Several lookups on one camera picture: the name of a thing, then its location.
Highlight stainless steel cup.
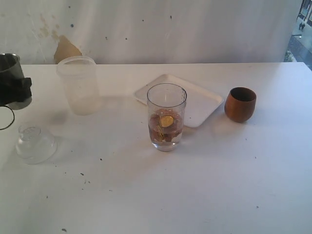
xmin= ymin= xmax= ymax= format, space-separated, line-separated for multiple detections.
xmin=0 ymin=53 xmax=32 ymax=110

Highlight clear dome lid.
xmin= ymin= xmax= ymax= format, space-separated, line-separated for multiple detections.
xmin=15 ymin=122 xmax=58 ymax=165

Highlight gold coin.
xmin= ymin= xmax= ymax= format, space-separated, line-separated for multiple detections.
xmin=160 ymin=116 xmax=174 ymax=128

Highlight translucent plastic container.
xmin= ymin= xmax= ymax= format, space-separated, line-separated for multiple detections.
xmin=57 ymin=56 xmax=101 ymax=116

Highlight clear drinking glass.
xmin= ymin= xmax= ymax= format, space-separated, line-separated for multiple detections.
xmin=147 ymin=83 xmax=187 ymax=152

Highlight copper coins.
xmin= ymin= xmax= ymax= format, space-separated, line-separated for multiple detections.
xmin=148 ymin=109 xmax=184 ymax=143

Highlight brown wooden cup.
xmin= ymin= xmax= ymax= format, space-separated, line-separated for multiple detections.
xmin=224 ymin=87 xmax=256 ymax=123

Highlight white rectangular tray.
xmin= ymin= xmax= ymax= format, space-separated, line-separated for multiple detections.
xmin=134 ymin=74 xmax=224 ymax=128

